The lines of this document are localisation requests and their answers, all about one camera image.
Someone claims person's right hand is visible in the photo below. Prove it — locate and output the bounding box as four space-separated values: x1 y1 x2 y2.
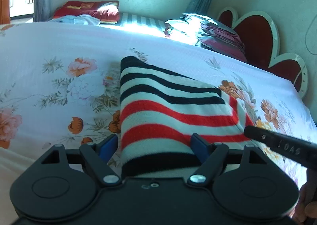
292 169 316 224

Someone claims hanging charger cable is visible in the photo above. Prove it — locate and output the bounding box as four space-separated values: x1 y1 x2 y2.
304 14 317 56

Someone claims striped knit child sweater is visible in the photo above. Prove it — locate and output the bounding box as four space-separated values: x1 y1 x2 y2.
120 56 252 177

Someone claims floral white bed sheet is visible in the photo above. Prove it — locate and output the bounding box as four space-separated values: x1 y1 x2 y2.
1 22 316 224

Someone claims red scalloped headboard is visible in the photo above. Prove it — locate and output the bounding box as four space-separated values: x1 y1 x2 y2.
218 7 308 98

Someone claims striped blue white mattress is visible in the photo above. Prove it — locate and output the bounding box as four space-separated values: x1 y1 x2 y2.
116 13 166 32

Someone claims light blue cloth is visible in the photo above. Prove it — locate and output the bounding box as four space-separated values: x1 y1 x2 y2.
50 14 100 26

